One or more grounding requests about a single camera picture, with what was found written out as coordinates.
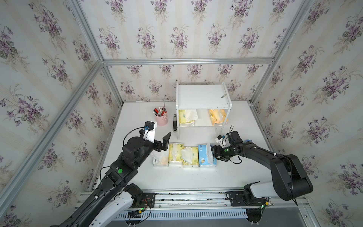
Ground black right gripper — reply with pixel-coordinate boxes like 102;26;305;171
206;145;234;160

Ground blue tissue pack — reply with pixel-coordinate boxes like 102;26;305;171
198;143;216;168

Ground white tissue pack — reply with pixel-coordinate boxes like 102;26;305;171
151;150;169;167

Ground yellow tissue pack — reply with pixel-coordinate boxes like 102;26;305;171
168;143;184;165
179;109;199;127
181;146;199;168

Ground orange tissue pack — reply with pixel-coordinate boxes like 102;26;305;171
209;109;228;126

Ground white two-tier shelf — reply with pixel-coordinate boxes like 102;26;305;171
176;82;233;135

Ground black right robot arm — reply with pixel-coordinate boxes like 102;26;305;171
212;131;313;201

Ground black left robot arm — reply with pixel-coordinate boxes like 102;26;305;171
60;121;172;227

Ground black grey stapler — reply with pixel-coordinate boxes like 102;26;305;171
173;114;178;132

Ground pink pen cup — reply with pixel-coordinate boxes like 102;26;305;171
155;113;168;126

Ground pens in cup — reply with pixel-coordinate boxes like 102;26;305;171
153;103;167;117

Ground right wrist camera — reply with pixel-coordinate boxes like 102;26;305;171
216;131;243;148

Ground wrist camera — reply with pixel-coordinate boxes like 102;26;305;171
143;121;157;143
216;131;243;148

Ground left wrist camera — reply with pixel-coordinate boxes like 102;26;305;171
143;121;157;143

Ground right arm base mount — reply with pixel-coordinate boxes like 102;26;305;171
226;181;269;208

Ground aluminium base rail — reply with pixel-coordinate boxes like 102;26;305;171
67;188;320;227

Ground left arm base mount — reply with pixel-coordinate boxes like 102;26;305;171
114;183;156;209

